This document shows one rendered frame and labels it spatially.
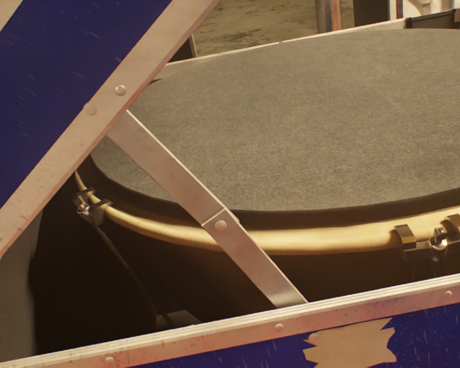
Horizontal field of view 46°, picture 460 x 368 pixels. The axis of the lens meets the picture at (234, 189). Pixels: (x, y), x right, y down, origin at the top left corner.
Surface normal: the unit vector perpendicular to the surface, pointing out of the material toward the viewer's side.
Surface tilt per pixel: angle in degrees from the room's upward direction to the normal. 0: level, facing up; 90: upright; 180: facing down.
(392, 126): 0
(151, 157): 90
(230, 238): 90
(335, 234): 13
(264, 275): 90
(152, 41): 90
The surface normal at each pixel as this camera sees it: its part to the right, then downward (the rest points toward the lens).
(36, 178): 0.09, 0.44
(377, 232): -0.15, -0.75
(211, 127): -0.17, -0.88
